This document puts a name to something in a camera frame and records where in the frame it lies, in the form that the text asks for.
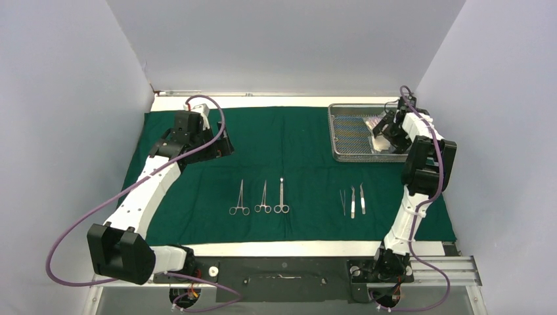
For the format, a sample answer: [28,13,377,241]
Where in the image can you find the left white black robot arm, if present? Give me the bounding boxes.
[87,104,234,285]

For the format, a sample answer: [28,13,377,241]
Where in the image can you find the steel haemostat clamp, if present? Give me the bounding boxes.
[254,180,271,214]

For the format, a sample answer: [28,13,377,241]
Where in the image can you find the aluminium front frame rail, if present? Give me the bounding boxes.
[90,255,482,289]

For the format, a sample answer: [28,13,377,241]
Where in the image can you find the steel forceps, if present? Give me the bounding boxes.
[229,179,250,216]

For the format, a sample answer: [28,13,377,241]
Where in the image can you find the thin steel tweezers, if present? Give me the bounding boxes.
[340,190,346,216]

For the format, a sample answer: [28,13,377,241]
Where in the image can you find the clear gauze packet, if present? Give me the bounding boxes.
[368,135,395,154]

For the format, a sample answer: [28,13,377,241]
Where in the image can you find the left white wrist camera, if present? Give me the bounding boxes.
[183,103,210,130]

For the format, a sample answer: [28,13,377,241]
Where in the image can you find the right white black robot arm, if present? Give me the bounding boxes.
[371,106,457,282]

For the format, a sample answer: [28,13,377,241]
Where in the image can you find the steel surgical scissors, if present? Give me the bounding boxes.
[273,177,290,213]

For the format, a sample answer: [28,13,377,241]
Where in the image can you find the metal wire mesh tray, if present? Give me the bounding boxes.
[328,103,407,163]

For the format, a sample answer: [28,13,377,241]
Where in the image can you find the clear packet pink contents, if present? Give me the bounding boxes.
[363,113,385,132]

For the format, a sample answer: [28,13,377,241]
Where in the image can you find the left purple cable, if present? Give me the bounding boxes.
[45,94,242,313]

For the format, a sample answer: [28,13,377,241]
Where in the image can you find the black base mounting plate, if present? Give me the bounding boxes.
[153,255,414,304]

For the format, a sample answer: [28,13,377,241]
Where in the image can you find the dark green surgical cloth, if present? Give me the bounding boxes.
[117,106,458,247]

